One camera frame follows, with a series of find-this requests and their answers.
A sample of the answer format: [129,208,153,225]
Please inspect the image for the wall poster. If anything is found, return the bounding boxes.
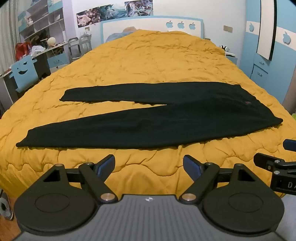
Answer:
[76,0,154,28]

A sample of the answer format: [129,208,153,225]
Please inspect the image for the red bag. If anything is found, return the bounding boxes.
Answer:
[15,43,31,61]

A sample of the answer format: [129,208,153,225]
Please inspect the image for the grey chair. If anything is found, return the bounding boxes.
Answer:
[79,34,93,52]
[68,37,81,62]

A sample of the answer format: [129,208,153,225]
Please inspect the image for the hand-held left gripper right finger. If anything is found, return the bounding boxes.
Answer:
[179,155,255,203]

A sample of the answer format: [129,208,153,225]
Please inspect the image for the yellow quilted bed blanket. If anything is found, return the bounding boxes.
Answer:
[0,30,296,197]

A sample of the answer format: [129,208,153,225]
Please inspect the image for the grey and blue bookshelf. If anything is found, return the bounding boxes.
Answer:
[18,0,71,75]

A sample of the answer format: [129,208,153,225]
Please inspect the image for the blue nightstand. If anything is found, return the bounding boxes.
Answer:
[225,53,238,67]

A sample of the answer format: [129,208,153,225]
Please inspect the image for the white and blue headboard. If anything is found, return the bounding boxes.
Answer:
[100,16,205,43]

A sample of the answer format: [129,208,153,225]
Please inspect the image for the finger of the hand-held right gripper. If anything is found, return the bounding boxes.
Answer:
[253,152,296,173]
[283,139,296,152]

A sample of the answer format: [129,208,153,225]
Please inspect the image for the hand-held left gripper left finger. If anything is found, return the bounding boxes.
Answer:
[43,154,117,203]

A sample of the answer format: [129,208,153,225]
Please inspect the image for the blue chair with face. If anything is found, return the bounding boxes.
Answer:
[11,56,38,92]

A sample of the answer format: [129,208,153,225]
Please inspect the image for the grey desk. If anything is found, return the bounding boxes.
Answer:
[0,42,70,105]

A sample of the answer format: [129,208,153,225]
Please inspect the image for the blue and white wardrobe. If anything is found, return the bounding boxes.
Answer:
[240,0,296,109]

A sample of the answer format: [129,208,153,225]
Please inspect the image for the white plastic bag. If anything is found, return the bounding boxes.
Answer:
[31,45,48,56]

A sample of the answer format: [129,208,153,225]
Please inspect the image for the black pants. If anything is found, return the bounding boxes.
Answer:
[16,81,284,149]

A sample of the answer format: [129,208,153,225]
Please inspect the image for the blue pillow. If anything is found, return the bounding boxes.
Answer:
[106,26,139,42]

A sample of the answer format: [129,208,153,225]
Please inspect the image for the wall mirror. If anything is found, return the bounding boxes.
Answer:
[256,0,277,61]

